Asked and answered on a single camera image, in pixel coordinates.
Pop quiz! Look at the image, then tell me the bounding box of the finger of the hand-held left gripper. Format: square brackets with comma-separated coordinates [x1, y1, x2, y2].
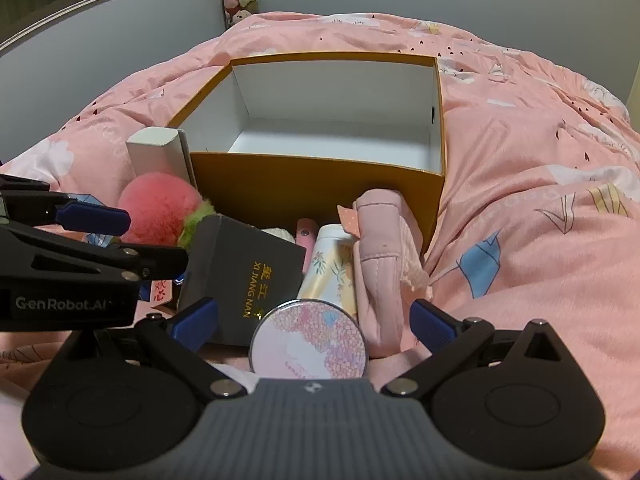
[0, 175, 132, 237]
[0, 224, 190, 288]

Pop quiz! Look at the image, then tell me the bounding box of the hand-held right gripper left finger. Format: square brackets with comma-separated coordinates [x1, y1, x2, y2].
[65, 297, 251, 402]

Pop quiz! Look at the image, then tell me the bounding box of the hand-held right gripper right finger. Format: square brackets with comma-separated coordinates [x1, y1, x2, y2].
[380, 299, 576, 401]

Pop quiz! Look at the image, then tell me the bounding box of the pink fluffy plush ball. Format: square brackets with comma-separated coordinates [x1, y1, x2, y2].
[117, 171, 218, 251]

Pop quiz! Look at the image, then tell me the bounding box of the dark grey box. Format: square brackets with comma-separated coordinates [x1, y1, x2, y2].
[177, 213, 307, 347]

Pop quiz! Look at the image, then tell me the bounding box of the pink pouch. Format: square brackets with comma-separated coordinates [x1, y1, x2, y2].
[337, 187, 436, 358]

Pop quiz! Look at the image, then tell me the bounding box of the tall white carton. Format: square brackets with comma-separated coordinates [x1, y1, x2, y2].
[126, 127, 193, 191]

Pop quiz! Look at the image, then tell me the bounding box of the round pink patterned mirror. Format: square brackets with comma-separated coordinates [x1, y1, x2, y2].
[248, 300, 370, 380]

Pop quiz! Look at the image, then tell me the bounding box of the floral white tube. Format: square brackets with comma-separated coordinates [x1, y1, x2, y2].
[297, 224, 358, 313]

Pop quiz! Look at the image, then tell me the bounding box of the orange cardboard box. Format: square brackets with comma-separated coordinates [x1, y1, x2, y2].
[166, 51, 447, 261]

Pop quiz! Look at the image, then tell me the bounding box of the white fluffy item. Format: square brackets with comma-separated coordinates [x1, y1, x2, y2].
[260, 226, 297, 247]

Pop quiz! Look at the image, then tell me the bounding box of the pink printed blanket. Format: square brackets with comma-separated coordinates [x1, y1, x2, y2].
[0, 10, 640, 480]

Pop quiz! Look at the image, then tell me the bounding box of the pink snap strap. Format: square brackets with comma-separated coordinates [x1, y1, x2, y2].
[296, 218, 317, 261]

